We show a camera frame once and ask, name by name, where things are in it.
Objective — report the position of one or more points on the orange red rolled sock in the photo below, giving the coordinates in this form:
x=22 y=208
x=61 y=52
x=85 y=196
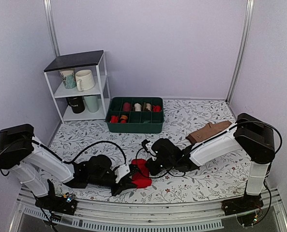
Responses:
x=123 y=119

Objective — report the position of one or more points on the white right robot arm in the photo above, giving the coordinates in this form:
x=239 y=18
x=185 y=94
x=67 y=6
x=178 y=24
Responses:
x=248 y=133

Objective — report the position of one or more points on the tan brown sock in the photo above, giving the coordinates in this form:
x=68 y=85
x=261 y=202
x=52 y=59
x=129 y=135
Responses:
x=208 y=131

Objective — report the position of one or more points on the white shelf with black top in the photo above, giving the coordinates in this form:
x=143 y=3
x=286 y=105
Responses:
x=92 y=60

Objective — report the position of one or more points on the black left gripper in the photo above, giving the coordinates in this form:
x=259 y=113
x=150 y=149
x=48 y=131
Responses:
x=124 y=182

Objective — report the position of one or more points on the aluminium corner post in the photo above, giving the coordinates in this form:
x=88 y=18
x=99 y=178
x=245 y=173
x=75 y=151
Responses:
x=51 y=27
x=245 y=33

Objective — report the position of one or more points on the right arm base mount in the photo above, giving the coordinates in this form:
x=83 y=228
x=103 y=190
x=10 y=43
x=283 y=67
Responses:
x=250 y=206

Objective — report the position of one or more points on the white rolled sock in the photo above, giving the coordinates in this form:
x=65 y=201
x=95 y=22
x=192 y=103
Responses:
x=137 y=107

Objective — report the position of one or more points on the aluminium front rail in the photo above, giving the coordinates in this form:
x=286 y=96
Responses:
x=95 y=216

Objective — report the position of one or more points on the floral teal mug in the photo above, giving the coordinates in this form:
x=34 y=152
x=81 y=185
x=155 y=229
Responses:
x=68 y=78

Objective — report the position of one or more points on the red sock pair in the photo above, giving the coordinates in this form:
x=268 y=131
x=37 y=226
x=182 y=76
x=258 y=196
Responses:
x=141 y=178

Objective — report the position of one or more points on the right aluminium corner post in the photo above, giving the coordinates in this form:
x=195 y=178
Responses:
x=245 y=33

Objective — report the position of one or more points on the left aluminium corner post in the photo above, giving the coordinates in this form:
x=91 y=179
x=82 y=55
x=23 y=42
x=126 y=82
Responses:
x=51 y=27

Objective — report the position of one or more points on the black mug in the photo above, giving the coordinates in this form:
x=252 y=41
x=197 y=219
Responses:
x=76 y=104

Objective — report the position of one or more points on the green divided storage box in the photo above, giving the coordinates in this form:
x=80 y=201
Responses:
x=138 y=122

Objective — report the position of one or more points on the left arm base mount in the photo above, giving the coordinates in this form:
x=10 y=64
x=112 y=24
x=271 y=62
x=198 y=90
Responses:
x=65 y=204

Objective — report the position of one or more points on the mint green mug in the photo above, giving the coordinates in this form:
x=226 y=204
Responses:
x=92 y=103

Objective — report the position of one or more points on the brown beige rolled sock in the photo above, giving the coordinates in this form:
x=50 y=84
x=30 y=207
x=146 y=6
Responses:
x=147 y=107

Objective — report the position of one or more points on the dark red rolled sock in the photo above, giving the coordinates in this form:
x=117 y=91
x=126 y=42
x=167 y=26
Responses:
x=126 y=107

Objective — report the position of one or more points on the cream white mug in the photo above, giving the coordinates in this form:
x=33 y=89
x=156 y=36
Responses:
x=84 y=80

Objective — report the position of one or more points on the bright red rolled sock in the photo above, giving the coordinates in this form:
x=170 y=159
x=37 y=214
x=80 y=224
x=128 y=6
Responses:
x=156 y=108

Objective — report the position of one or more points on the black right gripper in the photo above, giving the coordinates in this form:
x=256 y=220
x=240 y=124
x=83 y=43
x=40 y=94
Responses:
x=154 y=168

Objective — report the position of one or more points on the floral patterned table mat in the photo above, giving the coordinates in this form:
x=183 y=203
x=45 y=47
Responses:
x=220 y=178

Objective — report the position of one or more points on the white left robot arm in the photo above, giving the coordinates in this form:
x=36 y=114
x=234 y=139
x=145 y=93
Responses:
x=22 y=153

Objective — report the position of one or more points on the red rolled sock front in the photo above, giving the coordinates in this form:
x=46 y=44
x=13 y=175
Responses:
x=114 y=119

